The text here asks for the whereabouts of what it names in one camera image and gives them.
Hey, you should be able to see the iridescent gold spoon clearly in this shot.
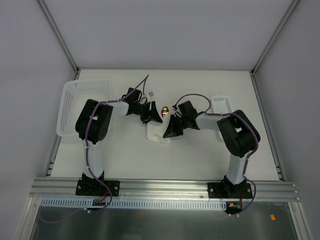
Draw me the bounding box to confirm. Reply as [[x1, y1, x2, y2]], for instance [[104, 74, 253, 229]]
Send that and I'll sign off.
[[161, 106, 170, 118]]

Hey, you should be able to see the white paper napkin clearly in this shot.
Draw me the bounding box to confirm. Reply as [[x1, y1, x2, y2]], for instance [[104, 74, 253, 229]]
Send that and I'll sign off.
[[146, 121, 171, 144]]

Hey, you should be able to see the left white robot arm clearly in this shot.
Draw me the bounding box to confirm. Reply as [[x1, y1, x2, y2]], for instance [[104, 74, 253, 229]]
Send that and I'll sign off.
[[75, 87, 163, 196]]

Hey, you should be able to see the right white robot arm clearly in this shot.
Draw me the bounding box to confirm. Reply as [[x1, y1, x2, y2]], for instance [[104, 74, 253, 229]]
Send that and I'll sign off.
[[163, 100, 261, 198]]

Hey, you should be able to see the small white perforated tray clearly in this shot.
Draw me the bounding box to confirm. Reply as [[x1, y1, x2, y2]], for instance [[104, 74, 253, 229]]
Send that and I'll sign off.
[[211, 95, 235, 142]]

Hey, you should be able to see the large white perforated basket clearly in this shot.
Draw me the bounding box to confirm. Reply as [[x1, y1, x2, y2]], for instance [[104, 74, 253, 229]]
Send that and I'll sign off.
[[56, 77, 111, 137]]

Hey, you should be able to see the orange tape piece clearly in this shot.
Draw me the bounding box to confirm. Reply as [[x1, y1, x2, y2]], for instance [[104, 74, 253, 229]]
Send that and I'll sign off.
[[270, 214, 276, 221]]

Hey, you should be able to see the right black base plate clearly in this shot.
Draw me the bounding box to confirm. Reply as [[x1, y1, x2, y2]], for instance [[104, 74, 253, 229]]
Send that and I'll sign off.
[[207, 182, 254, 200]]

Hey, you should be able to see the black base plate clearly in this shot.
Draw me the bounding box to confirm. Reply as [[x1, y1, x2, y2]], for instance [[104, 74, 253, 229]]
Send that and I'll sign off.
[[75, 178, 121, 197], [207, 182, 254, 200]]

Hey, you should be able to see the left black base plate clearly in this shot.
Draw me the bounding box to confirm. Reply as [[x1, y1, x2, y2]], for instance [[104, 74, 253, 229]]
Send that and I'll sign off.
[[75, 178, 121, 197]]

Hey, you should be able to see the white slotted cable duct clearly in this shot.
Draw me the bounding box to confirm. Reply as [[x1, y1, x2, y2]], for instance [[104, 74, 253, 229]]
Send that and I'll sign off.
[[40, 197, 227, 211]]

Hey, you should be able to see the aluminium mounting rail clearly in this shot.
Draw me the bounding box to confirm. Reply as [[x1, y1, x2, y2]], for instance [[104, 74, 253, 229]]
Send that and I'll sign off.
[[29, 177, 301, 202]]

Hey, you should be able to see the left aluminium frame post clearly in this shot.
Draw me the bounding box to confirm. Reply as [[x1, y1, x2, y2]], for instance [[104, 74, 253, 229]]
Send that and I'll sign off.
[[36, 0, 80, 76]]

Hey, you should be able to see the aluminium frame post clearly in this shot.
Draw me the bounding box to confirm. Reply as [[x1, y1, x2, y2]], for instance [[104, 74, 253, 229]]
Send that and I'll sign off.
[[36, 0, 80, 76], [250, 0, 301, 76]]

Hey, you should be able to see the right aluminium frame post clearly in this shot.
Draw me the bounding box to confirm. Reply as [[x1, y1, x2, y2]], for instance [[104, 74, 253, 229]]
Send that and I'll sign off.
[[250, 0, 301, 76]]

